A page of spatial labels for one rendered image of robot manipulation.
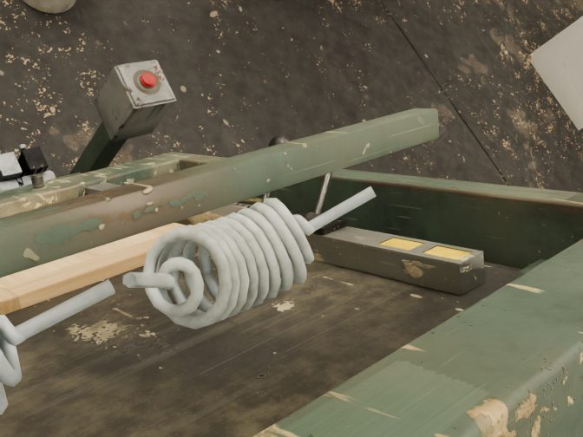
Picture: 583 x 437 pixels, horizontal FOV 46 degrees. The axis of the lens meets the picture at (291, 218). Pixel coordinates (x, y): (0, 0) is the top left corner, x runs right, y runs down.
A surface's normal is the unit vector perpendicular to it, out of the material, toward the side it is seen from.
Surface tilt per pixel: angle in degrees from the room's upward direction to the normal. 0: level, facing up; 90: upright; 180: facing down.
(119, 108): 90
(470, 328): 59
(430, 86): 0
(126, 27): 0
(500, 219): 90
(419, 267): 90
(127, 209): 31
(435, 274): 90
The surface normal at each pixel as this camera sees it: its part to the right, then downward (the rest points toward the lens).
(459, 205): -0.73, 0.26
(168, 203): 0.67, 0.12
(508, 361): -0.11, -0.96
